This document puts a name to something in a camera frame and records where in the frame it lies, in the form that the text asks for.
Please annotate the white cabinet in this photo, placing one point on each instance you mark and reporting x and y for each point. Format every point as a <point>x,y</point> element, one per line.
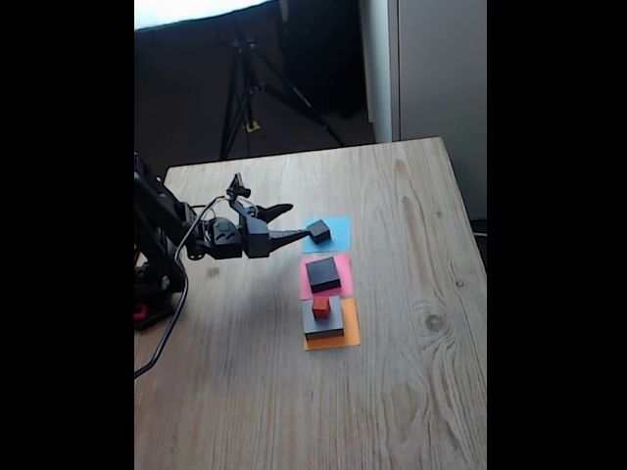
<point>441,73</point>

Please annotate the blue paper sheet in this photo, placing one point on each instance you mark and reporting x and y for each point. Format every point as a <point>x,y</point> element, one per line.
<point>343,235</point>

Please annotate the large grey block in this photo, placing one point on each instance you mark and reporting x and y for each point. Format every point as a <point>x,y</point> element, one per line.
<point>335,323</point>

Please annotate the small dark cube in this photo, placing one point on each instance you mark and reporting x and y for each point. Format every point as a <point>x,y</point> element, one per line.
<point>321,229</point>

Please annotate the bright white light panel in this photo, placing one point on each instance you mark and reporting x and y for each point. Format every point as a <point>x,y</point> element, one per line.
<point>196,10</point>

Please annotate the small wrist camera board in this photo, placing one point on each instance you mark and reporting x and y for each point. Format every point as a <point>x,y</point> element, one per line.
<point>237,188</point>

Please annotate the small red cube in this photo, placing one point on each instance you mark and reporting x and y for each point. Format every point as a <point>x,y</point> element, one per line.
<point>322,307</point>

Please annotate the orange paper sheet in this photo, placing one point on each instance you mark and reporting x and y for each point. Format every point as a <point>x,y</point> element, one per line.
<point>352,333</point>

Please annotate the pink paper sheet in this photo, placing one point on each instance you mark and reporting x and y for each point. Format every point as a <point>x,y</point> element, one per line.
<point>345,274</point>

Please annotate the tall black tripod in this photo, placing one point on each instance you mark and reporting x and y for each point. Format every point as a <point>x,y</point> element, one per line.
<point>243,88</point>

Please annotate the medium dark block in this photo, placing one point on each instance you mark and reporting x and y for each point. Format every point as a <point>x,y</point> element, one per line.
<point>323,273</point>

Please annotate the yellow tape under tall tripod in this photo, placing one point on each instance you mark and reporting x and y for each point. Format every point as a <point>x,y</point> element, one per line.
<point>252,127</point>

